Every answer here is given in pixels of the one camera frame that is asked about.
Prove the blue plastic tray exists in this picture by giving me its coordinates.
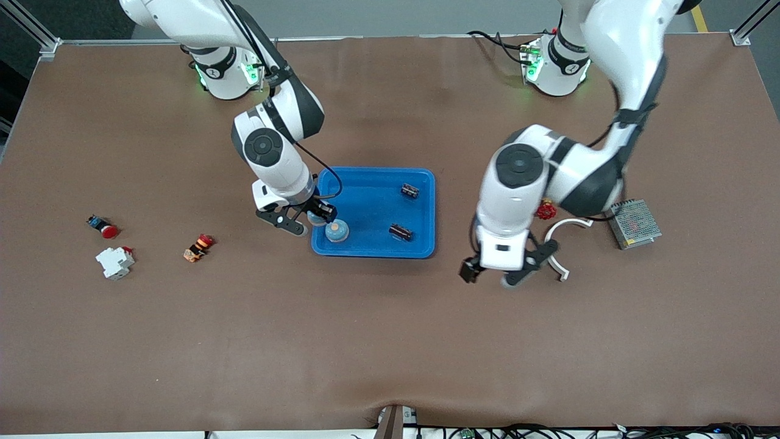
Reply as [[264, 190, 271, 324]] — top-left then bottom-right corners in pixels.
[[311, 166, 438, 259]]

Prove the white curved plastic clamp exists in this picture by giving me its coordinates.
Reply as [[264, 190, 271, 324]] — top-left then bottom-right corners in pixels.
[[544, 218, 595, 282]]

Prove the metal mesh power supply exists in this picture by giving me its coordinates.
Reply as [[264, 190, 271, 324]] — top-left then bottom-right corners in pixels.
[[609, 198, 663, 251]]

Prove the brown table mat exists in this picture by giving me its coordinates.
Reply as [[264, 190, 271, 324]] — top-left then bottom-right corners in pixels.
[[0, 34, 780, 435]]

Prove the white circuit breaker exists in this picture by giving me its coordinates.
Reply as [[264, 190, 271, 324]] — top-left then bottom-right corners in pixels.
[[95, 246, 136, 280]]

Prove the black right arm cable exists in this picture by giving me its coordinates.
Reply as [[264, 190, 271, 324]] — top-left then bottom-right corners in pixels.
[[216, 0, 344, 214]]

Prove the orange black rotary switch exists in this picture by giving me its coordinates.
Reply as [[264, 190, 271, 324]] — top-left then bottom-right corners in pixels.
[[183, 234, 215, 263]]

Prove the red push button switch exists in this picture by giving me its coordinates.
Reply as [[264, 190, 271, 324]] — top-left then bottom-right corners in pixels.
[[86, 215, 119, 240]]

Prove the black cable bundle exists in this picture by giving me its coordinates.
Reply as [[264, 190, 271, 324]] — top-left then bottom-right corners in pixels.
[[350, 423, 780, 439]]

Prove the metal table edge bracket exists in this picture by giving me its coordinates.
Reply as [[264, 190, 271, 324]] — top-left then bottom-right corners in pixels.
[[375, 404, 418, 439]]

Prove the black left base cable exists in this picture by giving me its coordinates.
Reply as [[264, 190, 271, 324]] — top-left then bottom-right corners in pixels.
[[466, 27, 531, 65]]

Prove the aluminium frame corner post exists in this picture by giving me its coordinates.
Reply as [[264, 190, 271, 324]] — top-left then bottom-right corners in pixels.
[[0, 0, 63, 63], [730, 0, 767, 48]]

